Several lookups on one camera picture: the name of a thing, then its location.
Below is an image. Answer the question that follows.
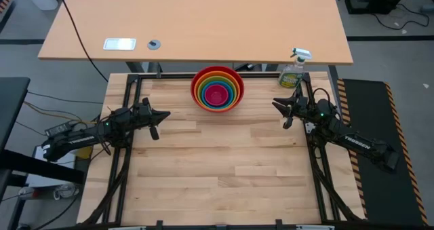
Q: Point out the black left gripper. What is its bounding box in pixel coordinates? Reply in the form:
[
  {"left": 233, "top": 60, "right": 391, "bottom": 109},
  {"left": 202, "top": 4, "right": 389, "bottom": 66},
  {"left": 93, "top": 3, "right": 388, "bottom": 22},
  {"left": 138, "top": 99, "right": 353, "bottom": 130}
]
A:
[{"left": 132, "top": 96, "right": 172, "bottom": 141}]

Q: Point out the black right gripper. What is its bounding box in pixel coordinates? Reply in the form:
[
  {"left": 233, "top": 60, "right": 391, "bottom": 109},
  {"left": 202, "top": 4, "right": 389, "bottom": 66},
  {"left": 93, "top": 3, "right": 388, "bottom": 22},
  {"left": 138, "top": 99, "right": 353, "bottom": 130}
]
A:
[{"left": 271, "top": 85, "right": 310, "bottom": 130}]

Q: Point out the large red plastic bowl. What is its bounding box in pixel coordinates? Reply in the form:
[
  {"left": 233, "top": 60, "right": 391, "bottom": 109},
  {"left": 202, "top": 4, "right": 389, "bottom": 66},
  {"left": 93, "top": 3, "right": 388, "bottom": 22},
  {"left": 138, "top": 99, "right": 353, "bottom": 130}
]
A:
[{"left": 190, "top": 65, "right": 245, "bottom": 114}]

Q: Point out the orange plastic bowl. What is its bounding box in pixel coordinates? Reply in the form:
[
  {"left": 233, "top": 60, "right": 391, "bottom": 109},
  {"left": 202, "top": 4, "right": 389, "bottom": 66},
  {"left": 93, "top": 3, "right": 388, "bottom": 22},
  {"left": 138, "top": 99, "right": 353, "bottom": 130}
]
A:
[{"left": 193, "top": 70, "right": 242, "bottom": 111}]

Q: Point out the green plastic bowl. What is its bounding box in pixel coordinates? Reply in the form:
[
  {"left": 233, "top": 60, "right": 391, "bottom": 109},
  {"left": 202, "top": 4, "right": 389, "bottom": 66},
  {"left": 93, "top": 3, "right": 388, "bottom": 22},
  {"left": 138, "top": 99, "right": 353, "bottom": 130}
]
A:
[{"left": 197, "top": 77, "right": 237, "bottom": 109}]

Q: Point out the blue plastic bowl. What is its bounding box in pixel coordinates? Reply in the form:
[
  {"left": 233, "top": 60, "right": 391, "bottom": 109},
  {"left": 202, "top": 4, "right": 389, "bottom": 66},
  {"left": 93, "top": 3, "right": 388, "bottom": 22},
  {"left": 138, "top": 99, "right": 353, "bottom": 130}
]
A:
[{"left": 201, "top": 80, "right": 233, "bottom": 108}]

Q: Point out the small pink plastic bowl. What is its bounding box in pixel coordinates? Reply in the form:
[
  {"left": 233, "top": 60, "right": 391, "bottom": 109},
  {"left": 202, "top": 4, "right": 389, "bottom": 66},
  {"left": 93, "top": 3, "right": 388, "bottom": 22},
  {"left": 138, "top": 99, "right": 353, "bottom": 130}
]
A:
[{"left": 204, "top": 83, "right": 230, "bottom": 107}]

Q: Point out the clear spray bottle green label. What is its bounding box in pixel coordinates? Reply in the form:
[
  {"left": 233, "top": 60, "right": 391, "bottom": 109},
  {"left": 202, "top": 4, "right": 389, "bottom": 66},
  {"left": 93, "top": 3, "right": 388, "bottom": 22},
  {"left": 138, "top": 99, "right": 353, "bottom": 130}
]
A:
[{"left": 278, "top": 47, "right": 313, "bottom": 90}]

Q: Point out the yellow container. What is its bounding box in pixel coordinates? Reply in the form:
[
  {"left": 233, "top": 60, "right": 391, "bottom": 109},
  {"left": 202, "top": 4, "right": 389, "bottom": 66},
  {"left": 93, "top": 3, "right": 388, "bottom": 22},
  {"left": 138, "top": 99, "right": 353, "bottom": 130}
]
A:
[{"left": 76, "top": 145, "right": 94, "bottom": 159}]

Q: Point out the white rectangular desk plate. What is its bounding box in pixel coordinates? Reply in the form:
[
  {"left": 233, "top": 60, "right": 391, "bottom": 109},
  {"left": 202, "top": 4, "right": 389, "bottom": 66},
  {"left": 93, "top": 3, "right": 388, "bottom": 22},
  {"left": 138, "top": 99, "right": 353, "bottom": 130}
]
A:
[{"left": 102, "top": 37, "right": 137, "bottom": 52}]

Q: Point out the black power adapter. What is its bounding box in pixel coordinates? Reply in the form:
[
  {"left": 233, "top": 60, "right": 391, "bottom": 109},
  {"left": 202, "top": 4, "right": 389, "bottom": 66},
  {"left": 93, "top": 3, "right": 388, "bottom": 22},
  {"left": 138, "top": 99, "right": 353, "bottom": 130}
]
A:
[{"left": 44, "top": 121, "right": 74, "bottom": 137}]

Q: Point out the light wood desk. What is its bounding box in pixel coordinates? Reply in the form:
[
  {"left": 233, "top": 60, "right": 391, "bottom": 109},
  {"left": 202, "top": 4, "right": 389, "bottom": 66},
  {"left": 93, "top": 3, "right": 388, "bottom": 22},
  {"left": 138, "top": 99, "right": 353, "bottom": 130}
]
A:
[{"left": 37, "top": 0, "right": 354, "bottom": 74}]

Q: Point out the white power strip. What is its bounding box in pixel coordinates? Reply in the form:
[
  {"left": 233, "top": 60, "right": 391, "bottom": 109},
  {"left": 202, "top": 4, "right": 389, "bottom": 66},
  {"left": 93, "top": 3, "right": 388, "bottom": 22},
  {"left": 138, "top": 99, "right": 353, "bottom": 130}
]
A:
[{"left": 17, "top": 184, "right": 83, "bottom": 201}]

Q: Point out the white box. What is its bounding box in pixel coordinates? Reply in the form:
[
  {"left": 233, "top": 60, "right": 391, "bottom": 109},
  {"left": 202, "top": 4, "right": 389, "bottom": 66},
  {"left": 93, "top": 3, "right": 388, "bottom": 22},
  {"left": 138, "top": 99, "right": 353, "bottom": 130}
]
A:
[{"left": 25, "top": 144, "right": 85, "bottom": 189}]

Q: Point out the black hazard-striped floor mat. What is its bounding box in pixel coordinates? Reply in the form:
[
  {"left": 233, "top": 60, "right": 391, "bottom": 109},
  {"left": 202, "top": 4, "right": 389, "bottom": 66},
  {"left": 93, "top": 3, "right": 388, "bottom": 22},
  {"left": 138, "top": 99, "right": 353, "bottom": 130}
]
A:
[{"left": 336, "top": 78, "right": 430, "bottom": 226}]

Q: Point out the black side table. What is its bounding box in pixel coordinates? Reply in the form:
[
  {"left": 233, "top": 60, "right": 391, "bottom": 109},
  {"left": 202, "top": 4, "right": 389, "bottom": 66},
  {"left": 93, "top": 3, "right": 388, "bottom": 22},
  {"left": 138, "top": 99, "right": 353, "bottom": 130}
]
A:
[{"left": 0, "top": 76, "right": 85, "bottom": 230}]

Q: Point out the black aluminium frame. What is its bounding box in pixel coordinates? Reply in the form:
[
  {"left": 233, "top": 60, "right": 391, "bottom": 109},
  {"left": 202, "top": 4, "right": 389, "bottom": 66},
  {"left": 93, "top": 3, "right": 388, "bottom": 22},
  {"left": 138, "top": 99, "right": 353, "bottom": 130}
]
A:
[{"left": 80, "top": 71, "right": 366, "bottom": 230}]

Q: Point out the thin black cable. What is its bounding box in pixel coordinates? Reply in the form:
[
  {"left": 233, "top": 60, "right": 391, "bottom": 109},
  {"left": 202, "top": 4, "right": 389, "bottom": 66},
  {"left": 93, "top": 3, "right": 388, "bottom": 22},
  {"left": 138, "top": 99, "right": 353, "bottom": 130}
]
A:
[{"left": 26, "top": 91, "right": 104, "bottom": 105}]

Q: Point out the white bracket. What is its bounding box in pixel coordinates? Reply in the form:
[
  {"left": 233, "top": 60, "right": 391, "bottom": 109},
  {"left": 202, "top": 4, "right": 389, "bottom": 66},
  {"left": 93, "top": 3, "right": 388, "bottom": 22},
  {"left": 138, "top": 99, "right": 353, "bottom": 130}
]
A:
[
  {"left": 107, "top": 225, "right": 147, "bottom": 230},
  {"left": 296, "top": 224, "right": 336, "bottom": 230}
]

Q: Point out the long black cable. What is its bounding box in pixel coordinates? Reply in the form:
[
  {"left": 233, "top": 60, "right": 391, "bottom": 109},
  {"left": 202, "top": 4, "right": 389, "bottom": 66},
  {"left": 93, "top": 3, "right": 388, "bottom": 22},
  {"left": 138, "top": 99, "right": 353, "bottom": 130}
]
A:
[{"left": 56, "top": 0, "right": 109, "bottom": 83}]

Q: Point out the black floor cable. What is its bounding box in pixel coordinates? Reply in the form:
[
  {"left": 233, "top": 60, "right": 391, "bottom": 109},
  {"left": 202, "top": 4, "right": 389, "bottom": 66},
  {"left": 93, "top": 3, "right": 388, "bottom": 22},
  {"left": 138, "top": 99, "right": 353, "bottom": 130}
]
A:
[{"left": 371, "top": 2, "right": 431, "bottom": 31}]

